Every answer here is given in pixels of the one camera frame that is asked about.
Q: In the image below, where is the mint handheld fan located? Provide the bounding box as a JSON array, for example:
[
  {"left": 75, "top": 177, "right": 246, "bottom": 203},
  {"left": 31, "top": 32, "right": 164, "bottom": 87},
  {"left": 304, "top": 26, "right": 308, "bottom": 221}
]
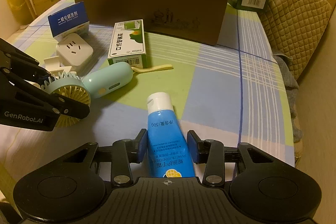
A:
[{"left": 41, "top": 61, "right": 173, "bottom": 128}]

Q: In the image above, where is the brown cardboard box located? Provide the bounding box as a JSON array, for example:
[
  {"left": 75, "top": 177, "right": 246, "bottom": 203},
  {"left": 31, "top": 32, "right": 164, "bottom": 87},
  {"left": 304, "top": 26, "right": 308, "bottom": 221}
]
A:
[{"left": 71, "top": 0, "right": 232, "bottom": 46}]

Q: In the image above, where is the green and white spray box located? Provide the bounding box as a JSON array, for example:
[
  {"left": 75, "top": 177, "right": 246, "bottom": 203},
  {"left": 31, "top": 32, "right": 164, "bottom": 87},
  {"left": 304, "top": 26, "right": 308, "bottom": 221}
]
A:
[{"left": 108, "top": 20, "right": 147, "bottom": 68}]

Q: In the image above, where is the blue hand cream tube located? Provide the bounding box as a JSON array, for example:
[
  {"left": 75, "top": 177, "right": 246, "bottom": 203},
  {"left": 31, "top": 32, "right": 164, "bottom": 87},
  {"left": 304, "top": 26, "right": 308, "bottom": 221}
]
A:
[{"left": 147, "top": 92, "right": 196, "bottom": 178}]

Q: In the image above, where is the grey cloth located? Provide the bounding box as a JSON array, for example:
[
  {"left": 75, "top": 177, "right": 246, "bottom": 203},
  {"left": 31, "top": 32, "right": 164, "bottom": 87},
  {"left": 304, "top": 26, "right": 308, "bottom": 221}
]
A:
[{"left": 273, "top": 55, "right": 300, "bottom": 88}]

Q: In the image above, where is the white power adapter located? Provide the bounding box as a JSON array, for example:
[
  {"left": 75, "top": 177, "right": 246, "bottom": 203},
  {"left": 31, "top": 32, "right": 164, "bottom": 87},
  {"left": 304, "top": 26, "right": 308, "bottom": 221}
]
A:
[{"left": 56, "top": 33, "right": 93, "bottom": 67}]

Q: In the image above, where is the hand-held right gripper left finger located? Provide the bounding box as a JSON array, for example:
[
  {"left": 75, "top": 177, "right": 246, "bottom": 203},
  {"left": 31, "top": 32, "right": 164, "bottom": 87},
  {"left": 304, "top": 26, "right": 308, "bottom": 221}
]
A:
[{"left": 60, "top": 129, "right": 148, "bottom": 187}]

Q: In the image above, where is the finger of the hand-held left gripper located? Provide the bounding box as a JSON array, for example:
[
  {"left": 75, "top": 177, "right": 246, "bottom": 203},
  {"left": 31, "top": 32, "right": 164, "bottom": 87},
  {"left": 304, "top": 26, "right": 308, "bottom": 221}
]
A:
[
  {"left": 0, "top": 74, "right": 90, "bottom": 120},
  {"left": 0, "top": 38, "right": 51, "bottom": 85}
]

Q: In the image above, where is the beige quilted chair cover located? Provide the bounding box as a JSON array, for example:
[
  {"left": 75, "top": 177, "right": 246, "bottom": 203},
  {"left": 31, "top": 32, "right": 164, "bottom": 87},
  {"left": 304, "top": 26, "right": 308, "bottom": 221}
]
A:
[{"left": 260, "top": 0, "right": 332, "bottom": 80}]

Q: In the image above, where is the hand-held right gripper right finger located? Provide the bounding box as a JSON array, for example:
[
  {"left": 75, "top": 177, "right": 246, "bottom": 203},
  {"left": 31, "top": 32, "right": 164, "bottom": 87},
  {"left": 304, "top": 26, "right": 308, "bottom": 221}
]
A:
[{"left": 187, "top": 130, "right": 276, "bottom": 187}]

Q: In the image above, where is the white plastic holder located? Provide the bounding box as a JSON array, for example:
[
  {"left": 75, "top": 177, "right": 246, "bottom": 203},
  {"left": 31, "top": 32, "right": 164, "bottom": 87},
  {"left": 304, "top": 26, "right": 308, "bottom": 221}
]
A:
[{"left": 44, "top": 56, "right": 76, "bottom": 75}]

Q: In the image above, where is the blue medicine box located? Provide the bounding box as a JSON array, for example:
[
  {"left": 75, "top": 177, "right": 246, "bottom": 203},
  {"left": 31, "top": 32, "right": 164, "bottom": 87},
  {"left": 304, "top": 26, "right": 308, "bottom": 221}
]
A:
[{"left": 48, "top": 2, "right": 90, "bottom": 39}]

